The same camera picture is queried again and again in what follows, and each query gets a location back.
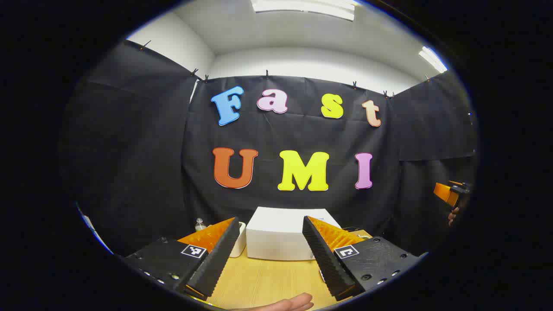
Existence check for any white toaster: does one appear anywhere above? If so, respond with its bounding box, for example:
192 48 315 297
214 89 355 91
229 221 247 258

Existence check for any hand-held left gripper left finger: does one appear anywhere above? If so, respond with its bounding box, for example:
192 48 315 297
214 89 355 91
122 216 242 301

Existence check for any white microwave oven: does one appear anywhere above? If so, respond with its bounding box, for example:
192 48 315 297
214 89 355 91
245 206 343 261

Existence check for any ceiling light panel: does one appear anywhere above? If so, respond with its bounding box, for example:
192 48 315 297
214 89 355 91
251 0 360 22
418 46 448 73

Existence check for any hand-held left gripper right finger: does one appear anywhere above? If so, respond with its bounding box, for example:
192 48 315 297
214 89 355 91
302 215 423 302

